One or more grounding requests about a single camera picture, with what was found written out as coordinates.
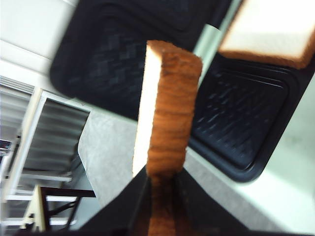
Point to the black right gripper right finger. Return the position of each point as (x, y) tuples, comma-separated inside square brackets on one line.
[(205, 214)]

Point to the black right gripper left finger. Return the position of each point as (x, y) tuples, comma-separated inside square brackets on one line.
[(127, 215)]

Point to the white bread slice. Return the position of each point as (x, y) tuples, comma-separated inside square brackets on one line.
[(169, 90), (280, 32)]

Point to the mint green sandwich maker lid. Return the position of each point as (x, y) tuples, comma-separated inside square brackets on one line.
[(94, 50)]

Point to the mint green breakfast maker base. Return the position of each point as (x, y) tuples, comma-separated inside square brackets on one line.
[(242, 110)]

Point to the white metal shelf frame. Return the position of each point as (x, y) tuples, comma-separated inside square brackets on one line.
[(39, 136)]

